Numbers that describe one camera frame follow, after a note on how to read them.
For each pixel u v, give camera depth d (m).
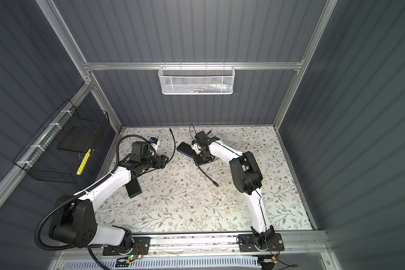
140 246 0.72
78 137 0.77
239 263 0.71
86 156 0.71
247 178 0.57
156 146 0.79
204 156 0.85
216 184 0.92
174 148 1.08
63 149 0.73
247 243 0.73
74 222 0.42
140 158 0.67
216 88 0.91
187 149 1.04
